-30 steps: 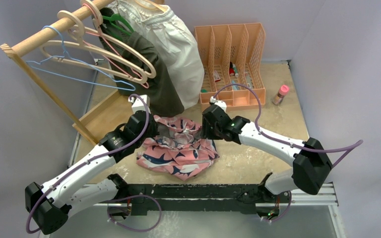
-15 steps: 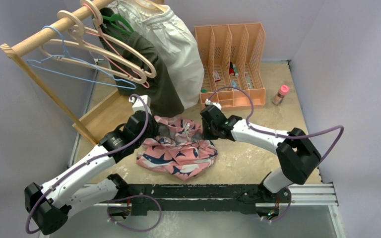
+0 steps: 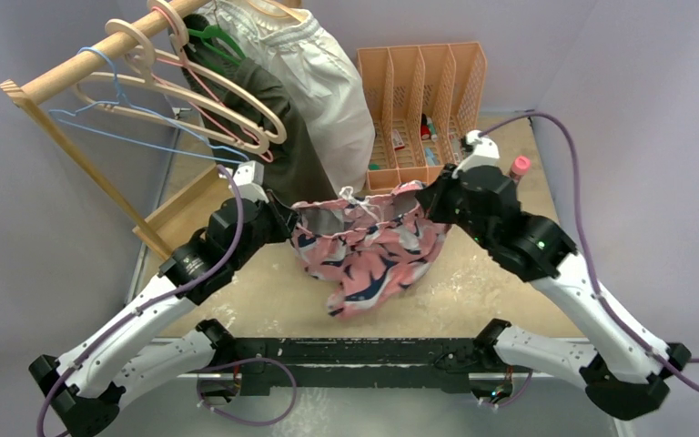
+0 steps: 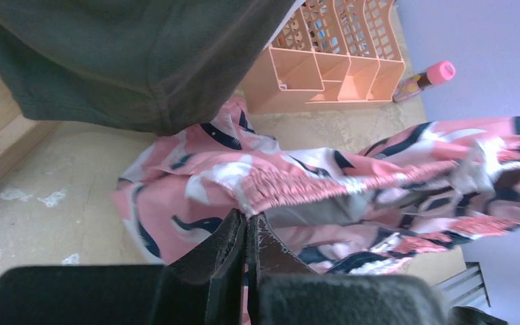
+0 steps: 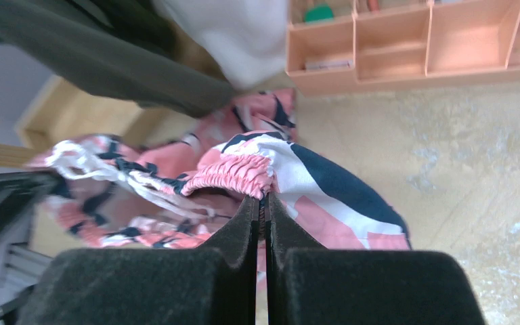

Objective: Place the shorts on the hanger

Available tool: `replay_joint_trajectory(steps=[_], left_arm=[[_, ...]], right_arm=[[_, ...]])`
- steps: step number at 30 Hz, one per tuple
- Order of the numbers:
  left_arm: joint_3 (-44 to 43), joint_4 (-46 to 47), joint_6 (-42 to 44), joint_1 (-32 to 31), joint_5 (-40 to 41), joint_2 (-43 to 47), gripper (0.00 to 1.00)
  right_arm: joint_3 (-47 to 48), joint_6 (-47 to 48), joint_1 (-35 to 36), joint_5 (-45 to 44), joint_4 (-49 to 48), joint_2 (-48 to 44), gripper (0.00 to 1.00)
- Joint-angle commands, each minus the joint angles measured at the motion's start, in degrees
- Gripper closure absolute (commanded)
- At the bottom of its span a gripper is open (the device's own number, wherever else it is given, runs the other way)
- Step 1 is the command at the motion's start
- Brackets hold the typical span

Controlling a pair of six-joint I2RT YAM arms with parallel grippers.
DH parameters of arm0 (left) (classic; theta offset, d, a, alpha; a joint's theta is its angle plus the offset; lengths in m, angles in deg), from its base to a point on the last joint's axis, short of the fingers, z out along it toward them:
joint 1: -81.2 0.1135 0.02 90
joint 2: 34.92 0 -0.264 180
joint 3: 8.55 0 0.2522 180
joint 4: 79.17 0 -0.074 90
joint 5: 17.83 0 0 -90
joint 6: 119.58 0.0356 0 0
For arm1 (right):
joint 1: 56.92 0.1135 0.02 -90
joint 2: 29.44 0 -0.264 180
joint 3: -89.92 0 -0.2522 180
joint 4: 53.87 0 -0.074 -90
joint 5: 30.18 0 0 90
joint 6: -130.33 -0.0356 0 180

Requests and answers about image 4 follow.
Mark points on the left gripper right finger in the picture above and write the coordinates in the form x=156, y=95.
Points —
x=284, y=290

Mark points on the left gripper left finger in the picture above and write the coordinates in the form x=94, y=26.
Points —
x=202, y=287

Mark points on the pink patterned shorts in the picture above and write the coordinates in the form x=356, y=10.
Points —
x=426, y=189

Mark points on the dark green shorts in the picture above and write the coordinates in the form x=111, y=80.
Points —
x=147, y=66

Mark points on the white shorts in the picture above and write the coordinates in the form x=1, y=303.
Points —
x=292, y=32

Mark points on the orange plastic file organizer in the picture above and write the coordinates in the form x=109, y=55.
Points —
x=354, y=62

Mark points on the pink capped bottle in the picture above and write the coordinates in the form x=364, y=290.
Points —
x=435, y=75

